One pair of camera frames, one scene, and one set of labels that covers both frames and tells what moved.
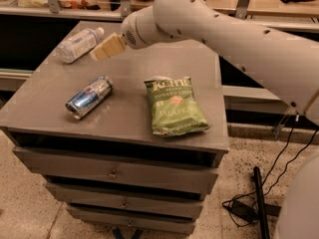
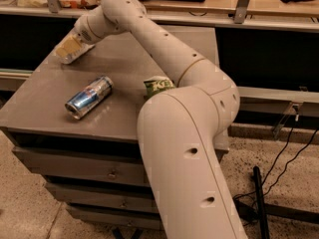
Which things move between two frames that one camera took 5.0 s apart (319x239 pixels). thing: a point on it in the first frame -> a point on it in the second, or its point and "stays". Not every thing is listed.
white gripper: (129, 34) -> (84, 31)
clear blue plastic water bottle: (80, 45) stays
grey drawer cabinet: (125, 143) stays
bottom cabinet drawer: (136, 219) stays
